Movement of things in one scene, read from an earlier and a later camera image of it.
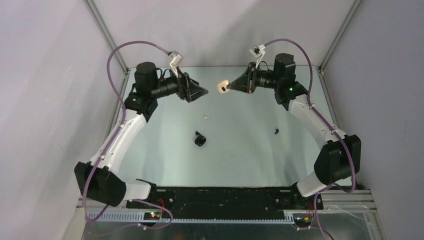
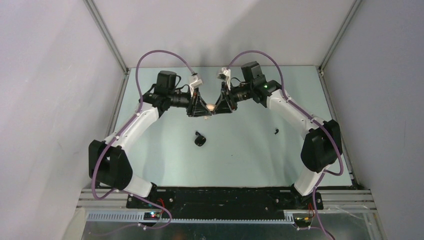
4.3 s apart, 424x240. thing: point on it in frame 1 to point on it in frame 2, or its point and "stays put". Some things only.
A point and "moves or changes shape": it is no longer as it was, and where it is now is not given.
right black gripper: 247,81 to 226,104
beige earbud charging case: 222,86 moves or changes shape
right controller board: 302,221 stays put
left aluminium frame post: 106,33 stays put
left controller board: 152,216 stays put
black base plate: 227,203 stays put
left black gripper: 188,89 to 197,107
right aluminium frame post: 339,35 stays put
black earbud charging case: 200,140 stays put
